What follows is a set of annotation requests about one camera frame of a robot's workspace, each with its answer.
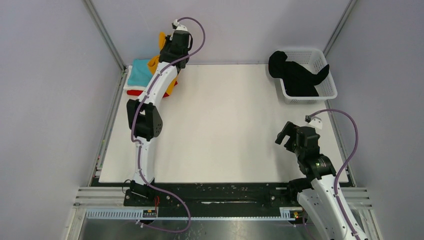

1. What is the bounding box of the aluminium frame rail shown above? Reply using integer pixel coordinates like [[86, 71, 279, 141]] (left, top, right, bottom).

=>
[[83, 0, 126, 187], [323, 0, 359, 57]]

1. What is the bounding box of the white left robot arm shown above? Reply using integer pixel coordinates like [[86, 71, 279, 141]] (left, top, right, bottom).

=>
[[126, 29, 193, 206]]

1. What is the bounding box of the aluminium frame rail left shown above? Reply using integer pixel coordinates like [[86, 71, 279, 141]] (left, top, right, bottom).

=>
[[83, 0, 126, 187]]

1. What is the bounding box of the black t-shirt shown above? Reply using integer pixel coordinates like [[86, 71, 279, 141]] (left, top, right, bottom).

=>
[[268, 51, 330, 97]]

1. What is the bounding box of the aluminium frame rail right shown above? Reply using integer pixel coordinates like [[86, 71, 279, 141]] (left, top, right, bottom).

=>
[[323, 0, 359, 57]]

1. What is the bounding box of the folded white t-shirt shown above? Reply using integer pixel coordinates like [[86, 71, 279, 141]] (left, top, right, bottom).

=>
[[123, 65, 146, 91]]

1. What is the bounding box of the yellow t-shirt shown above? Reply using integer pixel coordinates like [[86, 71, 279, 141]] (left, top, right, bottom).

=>
[[147, 32, 178, 98]]

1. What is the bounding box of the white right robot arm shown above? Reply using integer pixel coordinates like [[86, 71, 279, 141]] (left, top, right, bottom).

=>
[[275, 121, 368, 240]]

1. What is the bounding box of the white plastic laundry basket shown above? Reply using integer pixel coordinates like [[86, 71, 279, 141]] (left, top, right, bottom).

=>
[[278, 47, 338, 104]]

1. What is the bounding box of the white slotted cable duct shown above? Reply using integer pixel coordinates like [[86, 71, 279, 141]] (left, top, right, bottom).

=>
[[85, 207, 302, 221]]

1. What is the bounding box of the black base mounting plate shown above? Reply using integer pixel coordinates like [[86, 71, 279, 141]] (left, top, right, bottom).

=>
[[123, 181, 300, 207]]

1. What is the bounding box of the folded turquoise t-shirt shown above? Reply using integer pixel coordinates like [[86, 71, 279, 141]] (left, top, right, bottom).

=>
[[127, 59, 153, 88]]

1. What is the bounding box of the folded red t-shirt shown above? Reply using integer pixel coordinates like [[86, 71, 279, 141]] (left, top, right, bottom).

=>
[[125, 80, 178, 98]]

